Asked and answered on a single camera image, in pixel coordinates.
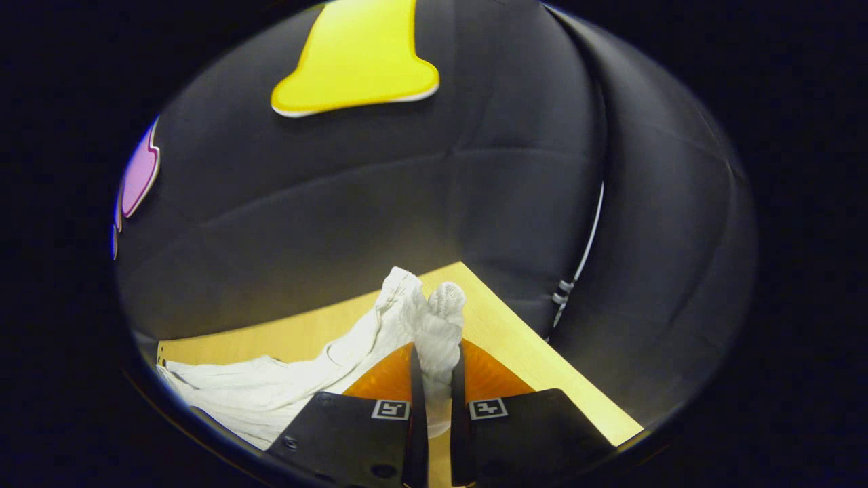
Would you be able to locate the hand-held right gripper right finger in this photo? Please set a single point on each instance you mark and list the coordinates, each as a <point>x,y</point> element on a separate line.
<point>460,434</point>

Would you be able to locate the silver backdrop clip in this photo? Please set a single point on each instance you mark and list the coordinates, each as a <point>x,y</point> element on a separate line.
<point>559,298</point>
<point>564,285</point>

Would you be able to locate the black backdrop cloth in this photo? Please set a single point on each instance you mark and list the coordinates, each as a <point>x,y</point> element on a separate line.
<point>407,203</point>

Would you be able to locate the white jeans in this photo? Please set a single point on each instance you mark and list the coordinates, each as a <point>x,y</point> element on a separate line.
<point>271,393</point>

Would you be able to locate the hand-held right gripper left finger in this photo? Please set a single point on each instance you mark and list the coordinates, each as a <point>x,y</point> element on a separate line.
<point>417,434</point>

